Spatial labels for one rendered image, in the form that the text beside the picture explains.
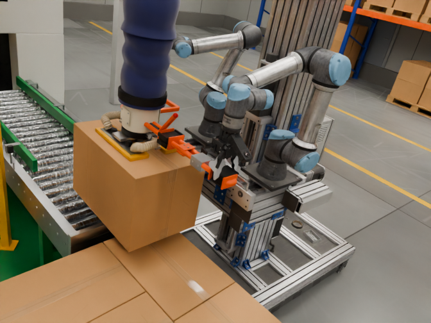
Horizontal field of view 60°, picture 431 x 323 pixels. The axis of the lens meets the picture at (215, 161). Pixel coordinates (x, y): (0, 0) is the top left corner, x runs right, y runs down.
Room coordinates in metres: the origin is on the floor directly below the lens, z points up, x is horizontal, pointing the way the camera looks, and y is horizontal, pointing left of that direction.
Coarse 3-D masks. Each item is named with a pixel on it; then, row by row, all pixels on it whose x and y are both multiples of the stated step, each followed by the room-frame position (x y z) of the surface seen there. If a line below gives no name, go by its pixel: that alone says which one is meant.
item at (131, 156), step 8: (96, 128) 1.67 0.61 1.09; (104, 128) 1.68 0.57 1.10; (112, 128) 1.65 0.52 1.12; (104, 136) 1.61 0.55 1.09; (112, 136) 1.61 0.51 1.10; (112, 144) 1.55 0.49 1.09; (120, 144) 1.54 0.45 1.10; (128, 144) 1.54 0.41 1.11; (120, 152) 1.50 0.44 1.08; (128, 152) 1.49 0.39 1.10; (144, 152) 1.53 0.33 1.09
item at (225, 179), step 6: (210, 168) 1.26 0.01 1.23; (210, 174) 1.25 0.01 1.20; (222, 174) 1.23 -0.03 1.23; (228, 174) 1.24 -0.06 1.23; (234, 174) 1.25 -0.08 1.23; (210, 180) 1.25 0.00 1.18; (216, 180) 1.24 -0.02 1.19; (222, 180) 1.22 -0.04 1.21; (228, 180) 1.22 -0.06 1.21; (222, 186) 1.20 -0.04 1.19; (228, 186) 1.22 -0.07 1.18
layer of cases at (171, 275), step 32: (96, 256) 1.38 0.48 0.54; (128, 256) 1.42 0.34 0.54; (160, 256) 1.47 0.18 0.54; (192, 256) 1.52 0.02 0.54; (0, 288) 1.09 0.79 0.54; (32, 288) 1.12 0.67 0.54; (64, 288) 1.15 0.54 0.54; (96, 288) 1.19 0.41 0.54; (128, 288) 1.22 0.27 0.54; (160, 288) 1.26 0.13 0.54; (192, 288) 1.30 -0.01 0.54; (224, 288) 1.35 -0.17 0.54; (0, 320) 0.94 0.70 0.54; (32, 320) 0.97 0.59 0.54; (64, 320) 1.00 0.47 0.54; (96, 320) 1.03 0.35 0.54; (128, 320) 1.06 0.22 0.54; (160, 320) 1.09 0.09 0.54; (192, 320) 1.12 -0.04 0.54; (224, 320) 1.16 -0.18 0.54; (256, 320) 1.19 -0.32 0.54
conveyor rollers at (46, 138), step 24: (0, 96) 3.05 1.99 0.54; (24, 96) 3.14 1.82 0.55; (24, 120) 2.70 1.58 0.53; (48, 120) 2.76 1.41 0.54; (24, 144) 2.30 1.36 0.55; (48, 144) 2.41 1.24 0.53; (72, 144) 2.46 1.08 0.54; (24, 168) 2.03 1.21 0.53; (48, 168) 2.07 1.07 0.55; (72, 168) 2.12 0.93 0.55; (48, 192) 1.81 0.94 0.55; (72, 216) 1.64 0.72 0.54; (96, 216) 1.68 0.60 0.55
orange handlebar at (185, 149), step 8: (168, 104) 1.93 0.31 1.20; (176, 104) 1.91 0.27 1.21; (160, 112) 1.79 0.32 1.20; (152, 128) 1.55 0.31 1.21; (176, 144) 1.43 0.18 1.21; (184, 144) 1.43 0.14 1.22; (184, 152) 1.38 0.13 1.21; (192, 152) 1.41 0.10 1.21; (208, 168) 1.28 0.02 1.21; (232, 184) 1.21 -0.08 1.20
